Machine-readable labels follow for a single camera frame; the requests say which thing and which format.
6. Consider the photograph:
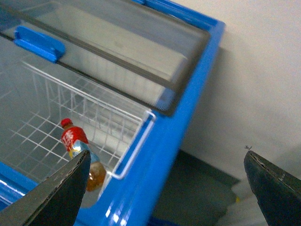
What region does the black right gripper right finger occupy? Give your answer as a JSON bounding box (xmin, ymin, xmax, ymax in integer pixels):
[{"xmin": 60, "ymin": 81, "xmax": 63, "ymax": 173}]
[{"xmin": 244, "ymin": 151, "xmax": 301, "ymax": 226}]

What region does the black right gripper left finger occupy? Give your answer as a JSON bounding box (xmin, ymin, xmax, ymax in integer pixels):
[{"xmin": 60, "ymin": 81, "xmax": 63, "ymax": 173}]
[{"xmin": 0, "ymin": 150, "xmax": 91, "ymax": 226}]

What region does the red capped tea bottle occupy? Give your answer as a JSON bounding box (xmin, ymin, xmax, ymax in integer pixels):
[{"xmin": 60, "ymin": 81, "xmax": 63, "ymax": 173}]
[{"xmin": 61, "ymin": 118, "xmax": 106, "ymax": 192}]

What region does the sliding glass freezer lid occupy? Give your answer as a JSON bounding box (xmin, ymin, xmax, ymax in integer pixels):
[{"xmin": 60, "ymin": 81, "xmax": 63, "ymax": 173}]
[{"xmin": 0, "ymin": 0, "xmax": 210, "ymax": 115}]

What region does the white blue chest freezer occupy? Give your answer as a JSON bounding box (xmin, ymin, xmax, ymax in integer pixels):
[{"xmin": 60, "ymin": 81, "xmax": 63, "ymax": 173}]
[{"xmin": 0, "ymin": 0, "xmax": 225, "ymax": 226}]

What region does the white wire freezer basket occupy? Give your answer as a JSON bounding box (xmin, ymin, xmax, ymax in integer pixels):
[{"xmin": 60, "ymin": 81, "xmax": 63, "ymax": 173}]
[{"xmin": 0, "ymin": 60, "xmax": 156, "ymax": 182}]

